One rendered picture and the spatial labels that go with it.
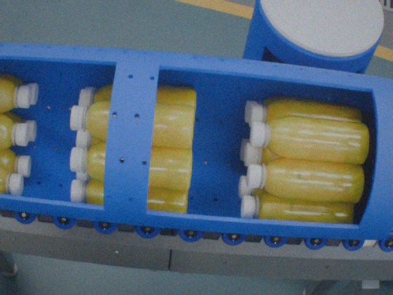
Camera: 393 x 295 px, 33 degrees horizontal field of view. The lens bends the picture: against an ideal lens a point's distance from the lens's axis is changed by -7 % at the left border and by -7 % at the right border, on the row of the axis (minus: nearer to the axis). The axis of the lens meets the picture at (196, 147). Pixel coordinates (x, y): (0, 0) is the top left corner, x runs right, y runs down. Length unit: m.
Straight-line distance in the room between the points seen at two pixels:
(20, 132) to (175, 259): 0.37
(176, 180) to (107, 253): 0.27
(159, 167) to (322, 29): 0.50
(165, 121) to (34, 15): 1.72
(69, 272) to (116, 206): 1.16
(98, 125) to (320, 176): 0.36
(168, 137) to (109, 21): 1.64
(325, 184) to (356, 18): 0.46
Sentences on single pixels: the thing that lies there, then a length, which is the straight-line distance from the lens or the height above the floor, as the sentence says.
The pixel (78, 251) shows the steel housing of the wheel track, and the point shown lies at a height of 0.87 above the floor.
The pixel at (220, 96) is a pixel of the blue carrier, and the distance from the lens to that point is 1.25.
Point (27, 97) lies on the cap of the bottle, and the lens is 1.16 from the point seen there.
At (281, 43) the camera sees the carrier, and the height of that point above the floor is 1.01.
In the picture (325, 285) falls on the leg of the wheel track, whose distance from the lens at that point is 2.05.
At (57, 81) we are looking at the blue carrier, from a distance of 1.26.
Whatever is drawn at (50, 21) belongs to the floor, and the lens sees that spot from 2.70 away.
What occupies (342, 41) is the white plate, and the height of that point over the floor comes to 1.04.
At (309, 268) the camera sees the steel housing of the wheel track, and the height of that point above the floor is 0.87.
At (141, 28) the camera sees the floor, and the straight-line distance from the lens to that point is 2.65.
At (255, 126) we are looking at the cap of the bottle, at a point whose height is 1.16.
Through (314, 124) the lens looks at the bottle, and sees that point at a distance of 1.10.
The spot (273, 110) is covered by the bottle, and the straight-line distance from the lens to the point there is 1.15.
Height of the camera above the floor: 2.09
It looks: 61 degrees down
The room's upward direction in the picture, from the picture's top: 10 degrees clockwise
